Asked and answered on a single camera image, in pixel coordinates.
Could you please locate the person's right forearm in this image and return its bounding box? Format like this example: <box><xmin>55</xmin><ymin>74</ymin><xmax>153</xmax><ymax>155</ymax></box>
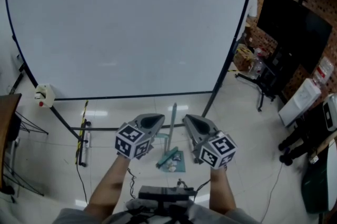
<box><xmin>209</xmin><ymin>164</ymin><xmax>236</xmax><ymax>215</ymax></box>

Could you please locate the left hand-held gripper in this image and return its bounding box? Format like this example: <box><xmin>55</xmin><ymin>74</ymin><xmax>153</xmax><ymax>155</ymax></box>
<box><xmin>114</xmin><ymin>113</ymin><xmax>166</xmax><ymax>160</ymax></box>

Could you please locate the person's grey shirt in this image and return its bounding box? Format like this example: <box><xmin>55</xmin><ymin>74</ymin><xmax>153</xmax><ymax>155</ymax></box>
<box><xmin>52</xmin><ymin>201</ymin><xmax>261</xmax><ymax>224</ymax></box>

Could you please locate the black chest-mounted device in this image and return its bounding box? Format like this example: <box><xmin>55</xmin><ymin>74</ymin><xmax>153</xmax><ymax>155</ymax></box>
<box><xmin>138</xmin><ymin>186</ymin><xmax>198</xmax><ymax>204</ymax></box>

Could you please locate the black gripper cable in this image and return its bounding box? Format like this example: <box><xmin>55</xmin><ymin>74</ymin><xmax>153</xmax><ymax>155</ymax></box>
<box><xmin>127</xmin><ymin>168</ymin><xmax>137</xmax><ymax>199</ymax></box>
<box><xmin>193</xmin><ymin>179</ymin><xmax>211</xmax><ymax>197</ymax></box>

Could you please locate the yellow black floor strip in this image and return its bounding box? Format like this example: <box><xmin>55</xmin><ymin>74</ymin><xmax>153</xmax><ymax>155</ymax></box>
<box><xmin>75</xmin><ymin>100</ymin><xmax>90</xmax><ymax>165</ymax></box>

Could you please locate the person's left forearm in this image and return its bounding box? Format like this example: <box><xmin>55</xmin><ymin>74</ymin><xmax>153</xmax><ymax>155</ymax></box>
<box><xmin>84</xmin><ymin>155</ymin><xmax>132</xmax><ymax>216</ymax></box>

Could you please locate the pile of cardboard boxes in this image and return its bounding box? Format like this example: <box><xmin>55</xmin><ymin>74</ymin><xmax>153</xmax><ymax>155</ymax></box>
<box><xmin>233</xmin><ymin>43</ymin><xmax>257</xmax><ymax>71</ymax></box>

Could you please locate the teal broom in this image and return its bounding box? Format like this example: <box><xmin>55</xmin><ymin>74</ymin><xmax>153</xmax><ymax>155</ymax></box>
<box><xmin>155</xmin><ymin>102</ymin><xmax>179</xmax><ymax>168</ymax></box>

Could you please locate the black tripod stand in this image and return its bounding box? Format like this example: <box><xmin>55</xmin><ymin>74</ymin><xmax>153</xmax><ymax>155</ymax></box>
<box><xmin>14</xmin><ymin>111</ymin><xmax>49</xmax><ymax>136</ymax></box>

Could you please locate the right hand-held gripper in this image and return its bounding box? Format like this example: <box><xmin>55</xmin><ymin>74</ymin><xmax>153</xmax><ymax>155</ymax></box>
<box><xmin>183</xmin><ymin>114</ymin><xmax>237</xmax><ymax>170</ymax></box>

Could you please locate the white rolling whiteboard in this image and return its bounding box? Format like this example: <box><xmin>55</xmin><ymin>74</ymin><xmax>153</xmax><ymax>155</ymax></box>
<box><xmin>4</xmin><ymin>0</ymin><xmax>259</xmax><ymax>167</ymax></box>

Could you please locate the teal dustpan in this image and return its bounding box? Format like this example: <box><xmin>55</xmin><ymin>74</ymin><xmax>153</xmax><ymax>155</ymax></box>
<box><xmin>151</xmin><ymin>132</ymin><xmax>186</xmax><ymax>173</ymax></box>

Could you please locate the white water dispenser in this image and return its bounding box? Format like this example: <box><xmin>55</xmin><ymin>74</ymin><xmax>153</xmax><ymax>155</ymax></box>
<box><xmin>278</xmin><ymin>77</ymin><xmax>322</xmax><ymax>128</ymax></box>

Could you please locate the white box with red button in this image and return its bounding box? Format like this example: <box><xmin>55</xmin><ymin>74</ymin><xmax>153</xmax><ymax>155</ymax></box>
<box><xmin>34</xmin><ymin>83</ymin><xmax>56</xmax><ymax>108</ymax></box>

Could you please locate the round wooden table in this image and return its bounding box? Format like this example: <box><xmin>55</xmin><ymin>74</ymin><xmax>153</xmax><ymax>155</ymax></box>
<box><xmin>0</xmin><ymin>93</ymin><xmax>22</xmax><ymax>187</ymax></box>

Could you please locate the black television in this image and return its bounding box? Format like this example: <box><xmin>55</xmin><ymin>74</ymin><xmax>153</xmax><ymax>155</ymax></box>
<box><xmin>256</xmin><ymin>0</ymin><xmax>333</xmax><ymax>75</ymax></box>

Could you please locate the black floor cable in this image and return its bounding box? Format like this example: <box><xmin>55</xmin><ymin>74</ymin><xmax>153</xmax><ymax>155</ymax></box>
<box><xmin>76</xmin><ymin>163</ymin><xmax>89</xmax><ymax>205</ymax></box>

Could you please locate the clear water bottle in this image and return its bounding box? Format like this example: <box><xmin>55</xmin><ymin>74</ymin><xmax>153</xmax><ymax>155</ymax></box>
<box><xmin>312</xmin><ymin>56</ymin><xmax>335</xmax><ymax>88</ymax></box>

